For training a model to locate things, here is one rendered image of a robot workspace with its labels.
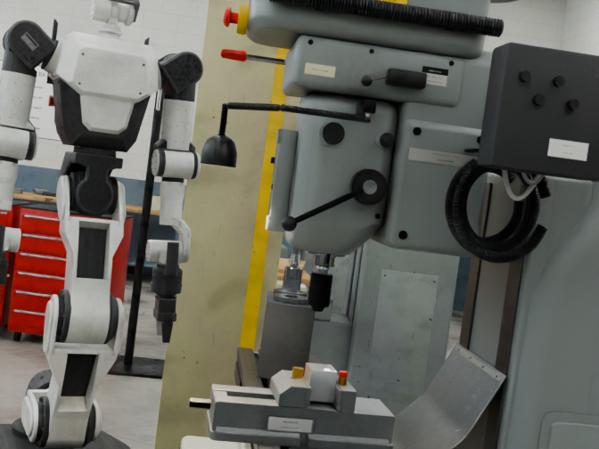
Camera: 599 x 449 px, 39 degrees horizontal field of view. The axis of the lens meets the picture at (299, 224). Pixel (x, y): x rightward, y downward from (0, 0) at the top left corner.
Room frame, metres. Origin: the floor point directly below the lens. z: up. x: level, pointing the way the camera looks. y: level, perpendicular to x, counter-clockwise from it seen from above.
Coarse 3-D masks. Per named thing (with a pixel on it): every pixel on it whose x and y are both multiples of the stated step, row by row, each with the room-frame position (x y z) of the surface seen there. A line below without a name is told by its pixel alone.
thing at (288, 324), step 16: (272, 304) 2.01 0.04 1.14; (288, 304) 2.03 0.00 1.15; (304, 304) 2.05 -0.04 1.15; (272, 320) 2.01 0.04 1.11; (288, 320) 2.01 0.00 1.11; (304, 320) 2.02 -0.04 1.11; (272, 336) 2.01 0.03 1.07; (288, 336) 2.01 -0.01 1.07; (304, 336) 2.02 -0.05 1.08; (272, 352) 2.01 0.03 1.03; (288, 352) 2.02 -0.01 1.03; (304, 352) 2.02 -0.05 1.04; (272, 368) 2.01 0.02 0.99; (288, 368) 2.02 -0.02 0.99; (304, 368) 2.02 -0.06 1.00
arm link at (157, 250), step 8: (152, 240) 2.43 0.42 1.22; (152, 248) 2.40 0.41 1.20; (160, 248) 2.41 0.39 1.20; (168, 248) 2.39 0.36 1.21; (176, 248) 2.39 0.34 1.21; (152, 256) 2.40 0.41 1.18; (160, 256) 2.41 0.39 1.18; (168, 256) 2.39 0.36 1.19; (176, 256) 2.39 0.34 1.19; (160, 264) 2.42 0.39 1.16; (168, 264) 2.39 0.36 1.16; (176, 264) 2.39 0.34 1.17; (152, 272) 2.43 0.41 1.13; (160, 272) 2.41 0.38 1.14; (168, 272) 2.39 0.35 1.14; (176, 272) 2.40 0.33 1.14; (168, 280) 2.41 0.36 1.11; (176, 280) 2.42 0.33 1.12
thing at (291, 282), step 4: (284, 272) 2.17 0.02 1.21; (288, 272) 2.15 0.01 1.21; (292, 272) 2.15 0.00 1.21; (284, 276) 2.17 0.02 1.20; (288, 276) 2.15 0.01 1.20; (292, 276) 2.15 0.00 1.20; (296, 276) 2.15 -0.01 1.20; (300, 276) 2.16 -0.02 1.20; (284, 280) 2.16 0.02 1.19; (288, 280) 2.15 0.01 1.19; (292, 280) 2.15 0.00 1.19; (296, 280) 2.15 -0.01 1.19; (300, 280) 2.17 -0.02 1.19; (284, 284) 2.16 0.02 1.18; (288, 284) 2.15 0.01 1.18; (292, 284) 2.15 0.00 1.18; (296, 284) 2.15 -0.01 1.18; (284, 288) 2.16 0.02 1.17; (288, 288) 2.15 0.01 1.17; (292, 288) 2.15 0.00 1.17; (296, 288) 2.16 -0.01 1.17; (296, 292) 2.16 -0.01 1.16
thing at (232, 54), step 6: (222, 54) 1.80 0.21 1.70; (228, 54) 1.80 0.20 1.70; (234, 54) 1.80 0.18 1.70; (240, 54) 1.81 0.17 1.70; (246, 54) 1.81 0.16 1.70; (234, 60) 1.81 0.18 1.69; (240, 60) 1.81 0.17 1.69; (252, 60) 1.82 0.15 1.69; (258, 60) 1.82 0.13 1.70; (264, 60) 1.82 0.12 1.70; (270, 60) 1.82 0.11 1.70; (276, 60) 1.82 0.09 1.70; (282, 60) 1.82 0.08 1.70
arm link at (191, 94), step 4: (168, 56) 2.47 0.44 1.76; (172, 56) 2.43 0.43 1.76; (164, 60) 2.47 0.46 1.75; (188, 88) 2.42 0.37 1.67; (192, 88) 2.43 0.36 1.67; (172, 92) 2.41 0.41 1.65; (184, 92) 2.41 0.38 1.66; (188, 92) 2.42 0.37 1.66; (192, 92) 2.43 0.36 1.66; (164, 96) 2.43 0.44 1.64; (168, 96) 2.41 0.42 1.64; (172, 96) 2.41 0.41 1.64; (176, 96) 2.41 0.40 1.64; (180, 96) 2.41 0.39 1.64; (184, 96) 2.41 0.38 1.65; (188, 96) 2.42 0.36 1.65; (192, 96) 2.43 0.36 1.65; (180, 100) 2.41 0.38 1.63; (184, 100) 2.41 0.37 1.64; (188, 100) 2.42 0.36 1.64; (192, 100) 2.43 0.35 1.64
